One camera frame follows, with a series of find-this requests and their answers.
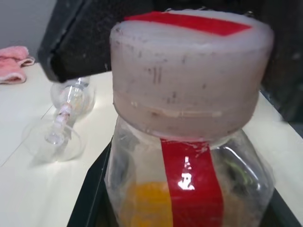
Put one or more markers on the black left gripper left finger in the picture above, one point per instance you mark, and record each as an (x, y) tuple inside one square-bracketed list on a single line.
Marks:
[(91, 194)]

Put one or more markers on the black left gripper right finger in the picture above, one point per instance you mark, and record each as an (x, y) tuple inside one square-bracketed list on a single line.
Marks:
[(284, 217)]

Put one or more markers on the clear bottle with white cap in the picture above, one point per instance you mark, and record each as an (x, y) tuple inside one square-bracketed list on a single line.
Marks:
[(189, 78)]

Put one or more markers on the clear wine glass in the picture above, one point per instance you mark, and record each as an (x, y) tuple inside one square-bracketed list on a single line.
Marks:
[(71, 104)]

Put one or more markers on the pink towel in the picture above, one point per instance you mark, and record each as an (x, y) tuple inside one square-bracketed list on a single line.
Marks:
[(11, 63)]

